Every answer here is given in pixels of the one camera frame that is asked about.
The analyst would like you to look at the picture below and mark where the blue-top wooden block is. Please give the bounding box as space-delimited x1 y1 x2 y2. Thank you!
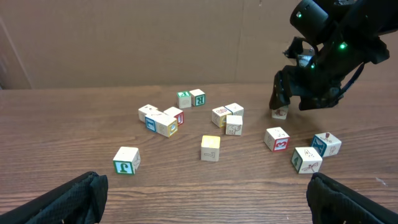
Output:
271 105 289 119

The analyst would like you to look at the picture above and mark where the green-top wooden block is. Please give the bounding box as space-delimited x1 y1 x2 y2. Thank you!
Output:
177 91 192 109

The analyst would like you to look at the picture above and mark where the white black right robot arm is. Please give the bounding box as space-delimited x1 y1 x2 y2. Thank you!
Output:
269 0 397 111

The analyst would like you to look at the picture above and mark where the wooden block elephant drawing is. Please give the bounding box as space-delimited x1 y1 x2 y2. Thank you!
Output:
226 115 243 136

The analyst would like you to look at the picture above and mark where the wooden block blue X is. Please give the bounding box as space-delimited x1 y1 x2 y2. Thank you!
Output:
311 132 342 157

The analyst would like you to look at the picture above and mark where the wooden block yellow red drawing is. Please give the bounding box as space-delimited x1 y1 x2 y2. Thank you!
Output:
211 106 232 128

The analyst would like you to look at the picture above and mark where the wooden block red 3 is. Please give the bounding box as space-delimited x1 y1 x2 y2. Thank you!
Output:
264 127 290 152

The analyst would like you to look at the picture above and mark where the wooden block red U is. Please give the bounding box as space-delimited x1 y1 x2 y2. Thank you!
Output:
164 106 184 126

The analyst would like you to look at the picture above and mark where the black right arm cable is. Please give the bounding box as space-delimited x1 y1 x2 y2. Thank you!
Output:
337 62 366 100

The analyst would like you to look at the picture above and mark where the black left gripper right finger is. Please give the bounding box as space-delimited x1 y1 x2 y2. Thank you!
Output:
306 172 397 224

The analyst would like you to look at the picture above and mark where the wooden block blue T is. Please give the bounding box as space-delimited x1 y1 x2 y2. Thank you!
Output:
144 111 165 133

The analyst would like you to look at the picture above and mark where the wooden block green J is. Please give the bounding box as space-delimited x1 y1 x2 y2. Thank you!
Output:
113 146 141 175

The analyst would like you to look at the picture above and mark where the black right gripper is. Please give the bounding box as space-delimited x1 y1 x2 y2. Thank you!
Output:
269 37 345 110

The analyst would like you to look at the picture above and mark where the wooden block green R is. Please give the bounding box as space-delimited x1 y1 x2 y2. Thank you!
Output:
189 89 206 106

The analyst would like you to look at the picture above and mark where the wooden block far left cluster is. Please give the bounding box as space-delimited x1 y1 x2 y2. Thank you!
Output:
138 104 158 122

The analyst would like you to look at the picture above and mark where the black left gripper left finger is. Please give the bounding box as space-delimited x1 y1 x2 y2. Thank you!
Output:
1 171 108 224

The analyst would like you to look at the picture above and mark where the yellow-top wooden block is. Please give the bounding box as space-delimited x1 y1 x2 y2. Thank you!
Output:
201 135 221 162

